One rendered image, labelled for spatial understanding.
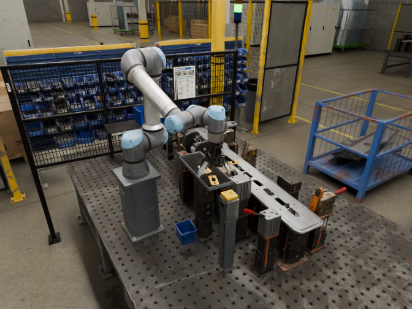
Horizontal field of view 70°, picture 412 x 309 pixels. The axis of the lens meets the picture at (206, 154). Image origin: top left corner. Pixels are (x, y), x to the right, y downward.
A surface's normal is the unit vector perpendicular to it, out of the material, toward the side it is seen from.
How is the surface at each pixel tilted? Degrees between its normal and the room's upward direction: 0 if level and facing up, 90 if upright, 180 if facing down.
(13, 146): 91
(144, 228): 90
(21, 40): 90
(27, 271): 0
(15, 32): 90
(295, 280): 0
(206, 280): 0
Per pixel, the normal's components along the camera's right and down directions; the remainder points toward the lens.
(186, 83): 0.46, 0.41
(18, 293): 0.01, -0.89
